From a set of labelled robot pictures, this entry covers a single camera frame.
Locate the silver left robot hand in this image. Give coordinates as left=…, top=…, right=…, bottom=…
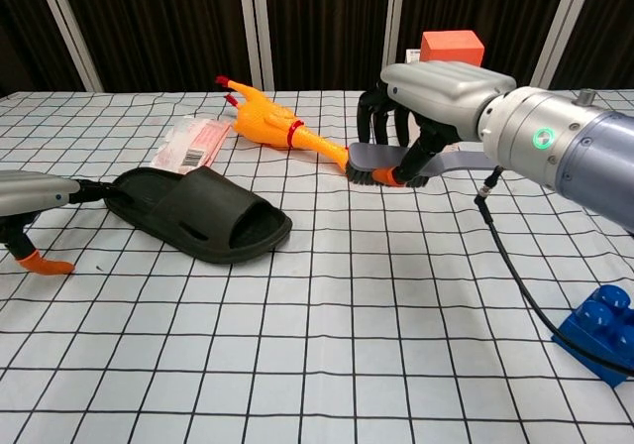
left=0, top=169, right=125, bottom=277

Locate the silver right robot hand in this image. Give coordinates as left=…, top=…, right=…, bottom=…
left=355, top=60, right=518, bottom=188

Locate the grey cleaning brush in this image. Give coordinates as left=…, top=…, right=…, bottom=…
left=345, top=141, right=496, bottom=187

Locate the black rubber slide slipper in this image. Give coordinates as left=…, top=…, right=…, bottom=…
left=105, top=165, right=293, bottom=266

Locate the orange cube box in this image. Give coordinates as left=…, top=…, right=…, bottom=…
left=419, top=30, right=485, bottom=68

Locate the pink white plastic packet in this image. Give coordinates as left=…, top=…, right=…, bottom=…
left=153, top=114, right=232, bottom=176

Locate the yellow rubber chicken toy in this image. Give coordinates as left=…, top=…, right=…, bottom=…
left=214, top=74, right=351, bottom=172

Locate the dark pleated curtain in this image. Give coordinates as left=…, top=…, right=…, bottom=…
left=0, top=0, right=634, bottom=93

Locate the white black checkered tablecloth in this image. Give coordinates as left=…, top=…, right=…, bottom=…
left=0, top=88, right=634, bottom=444

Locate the blue toy building block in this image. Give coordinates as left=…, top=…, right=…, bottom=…
left=551, top=284, right=634, bottom=389

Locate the white partition post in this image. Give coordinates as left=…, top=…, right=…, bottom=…
left=32, top=0, right=104, bottom=93
left=530, top=0, right=600, bottom=91
left=236, top=0, right=276, bottom=92
left=381, top=0, right=415, bottom=91

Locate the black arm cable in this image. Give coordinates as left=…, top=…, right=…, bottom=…
left=474, top=165, right=630, bottom=372

